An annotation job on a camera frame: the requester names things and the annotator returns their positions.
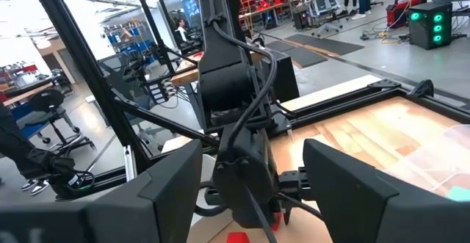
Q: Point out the black cabinet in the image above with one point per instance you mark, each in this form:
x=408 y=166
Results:
x=284 y=78

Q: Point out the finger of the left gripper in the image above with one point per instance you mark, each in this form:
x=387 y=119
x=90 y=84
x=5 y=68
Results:
x=286 y=208

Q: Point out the black floor mat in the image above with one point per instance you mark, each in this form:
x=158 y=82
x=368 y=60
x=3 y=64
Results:
x=306 y=57
x=330 y=45

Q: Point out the light blue block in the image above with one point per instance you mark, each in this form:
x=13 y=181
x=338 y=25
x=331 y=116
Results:
x=459 y=194

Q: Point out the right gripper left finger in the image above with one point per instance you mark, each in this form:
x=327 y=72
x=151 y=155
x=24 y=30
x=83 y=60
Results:
x=92 y=224

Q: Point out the red tool case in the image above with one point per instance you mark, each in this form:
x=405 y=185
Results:
x=398 y=13

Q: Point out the power strip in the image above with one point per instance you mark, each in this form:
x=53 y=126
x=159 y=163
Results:
x=159 y=94

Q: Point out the person's shoes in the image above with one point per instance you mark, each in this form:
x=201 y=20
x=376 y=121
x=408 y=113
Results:
x=35 y=187

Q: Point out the red block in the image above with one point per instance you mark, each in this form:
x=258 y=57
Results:
x=277 y=224
x=238 y=238

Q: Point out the clear plastic container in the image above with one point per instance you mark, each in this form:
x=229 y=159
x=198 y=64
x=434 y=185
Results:
x=440 y=155

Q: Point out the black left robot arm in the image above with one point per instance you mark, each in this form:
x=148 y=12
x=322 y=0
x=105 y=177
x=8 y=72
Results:
x=224 y=70

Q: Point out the black stool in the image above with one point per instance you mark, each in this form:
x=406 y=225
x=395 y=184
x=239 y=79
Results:
x=46 y=101

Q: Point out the computer tower with green fans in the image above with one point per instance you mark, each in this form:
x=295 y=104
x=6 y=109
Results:
x=422 y=33

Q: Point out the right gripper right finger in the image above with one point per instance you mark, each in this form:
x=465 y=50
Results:
x=367 y=213

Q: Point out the shelf with blue bins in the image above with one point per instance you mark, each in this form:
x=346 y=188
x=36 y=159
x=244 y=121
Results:
x=136 y=46

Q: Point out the silver frame bracket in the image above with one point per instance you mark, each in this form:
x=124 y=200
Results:
x=129 y=162

